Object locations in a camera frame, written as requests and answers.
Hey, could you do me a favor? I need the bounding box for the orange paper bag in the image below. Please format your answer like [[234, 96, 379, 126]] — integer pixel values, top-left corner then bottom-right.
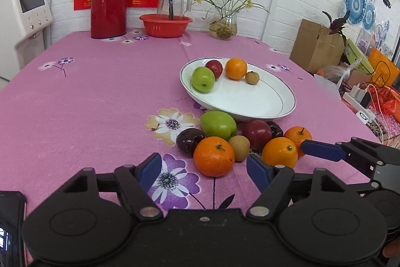
[[368, 48, 399, 87]]

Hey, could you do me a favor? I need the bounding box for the orange on plate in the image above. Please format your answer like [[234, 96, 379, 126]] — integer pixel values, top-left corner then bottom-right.
[[224, 58, 248, 81]]

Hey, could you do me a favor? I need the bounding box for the red plum on plate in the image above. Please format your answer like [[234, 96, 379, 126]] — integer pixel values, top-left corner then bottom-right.
[[205, 60, 223, 80]]

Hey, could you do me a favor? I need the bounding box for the white power strip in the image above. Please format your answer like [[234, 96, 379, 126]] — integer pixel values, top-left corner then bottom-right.
[[342, 92, 376, 125]]

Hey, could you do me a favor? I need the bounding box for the glass vase with plant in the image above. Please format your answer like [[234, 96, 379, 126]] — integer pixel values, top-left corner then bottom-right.
[[192, 0, 270, 41]]

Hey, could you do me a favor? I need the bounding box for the cardboard box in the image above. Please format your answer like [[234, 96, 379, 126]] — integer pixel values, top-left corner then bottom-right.
[[289, 19, 345, 73]]

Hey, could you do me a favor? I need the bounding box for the dark purple plum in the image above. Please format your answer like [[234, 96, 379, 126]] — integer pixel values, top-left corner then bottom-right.
[[176, 128, 206, 157], [267, 121, 284, 138]]

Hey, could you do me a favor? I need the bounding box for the blue paper fan decoration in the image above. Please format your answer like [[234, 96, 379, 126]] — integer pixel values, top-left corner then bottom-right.
[[343, 0, 376, 31]]

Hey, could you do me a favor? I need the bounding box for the white oval plate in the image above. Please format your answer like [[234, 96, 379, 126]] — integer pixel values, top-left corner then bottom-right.
[[180, 57, 296, 121]]

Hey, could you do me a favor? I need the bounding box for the green box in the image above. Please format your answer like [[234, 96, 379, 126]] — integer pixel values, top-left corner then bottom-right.
[[344, 39, 374, 75]]

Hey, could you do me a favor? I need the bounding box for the large green apple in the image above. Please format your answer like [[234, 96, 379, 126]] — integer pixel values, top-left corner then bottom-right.
[[200, 110, 237, 141]]

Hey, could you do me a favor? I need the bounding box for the green apple on plate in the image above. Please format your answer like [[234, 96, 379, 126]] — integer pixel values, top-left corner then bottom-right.
[[191, 66, 216, 93]]

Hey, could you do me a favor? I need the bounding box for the dark purple potted plant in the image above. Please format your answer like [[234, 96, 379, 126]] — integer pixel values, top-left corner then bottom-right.
[[322, 10, 350, 47]]

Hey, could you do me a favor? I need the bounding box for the red plastic basin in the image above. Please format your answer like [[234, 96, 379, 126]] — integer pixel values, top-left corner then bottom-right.
[[140, 14, 193, 38]]

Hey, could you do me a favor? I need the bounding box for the clear plastic bag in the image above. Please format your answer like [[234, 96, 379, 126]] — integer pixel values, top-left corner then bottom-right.
[[314, 62, 359, 99]]

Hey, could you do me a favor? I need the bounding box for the white water dispenser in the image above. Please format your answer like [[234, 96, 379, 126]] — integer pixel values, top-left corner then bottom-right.
[[1, 0, 53, 88]]

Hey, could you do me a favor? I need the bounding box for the brown kiwi fruit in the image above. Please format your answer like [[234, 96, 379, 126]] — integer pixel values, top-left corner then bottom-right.
[[228, 135, 250, 162]]

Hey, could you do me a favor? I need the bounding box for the small brown longan on plate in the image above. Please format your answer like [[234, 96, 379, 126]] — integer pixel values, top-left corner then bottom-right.
[[245, 71, 260, 85]]

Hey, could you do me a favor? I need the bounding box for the orange tangerine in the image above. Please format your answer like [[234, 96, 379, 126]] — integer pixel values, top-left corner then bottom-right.
[[261, 137, 298, 168], [193, 136, 235, 177], [283, 126, 313, 158]]

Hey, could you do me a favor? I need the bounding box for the red plum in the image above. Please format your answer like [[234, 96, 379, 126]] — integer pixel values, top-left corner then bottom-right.
[[205, 60, 223, 80], [242, 120, 273, 150]]

